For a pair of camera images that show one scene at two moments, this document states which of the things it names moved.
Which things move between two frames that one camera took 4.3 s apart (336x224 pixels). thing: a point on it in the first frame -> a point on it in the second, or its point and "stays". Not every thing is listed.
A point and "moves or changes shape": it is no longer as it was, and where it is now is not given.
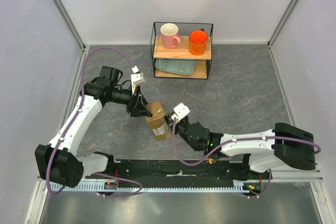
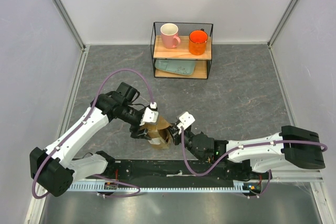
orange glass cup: x=197 y=40 stays
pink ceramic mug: x=169 y=33 stays
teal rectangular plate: x=181 y=66 stays
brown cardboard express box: x=162 y=130 moves or changes shape
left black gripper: x=136 y=107 -> x=135 y=134
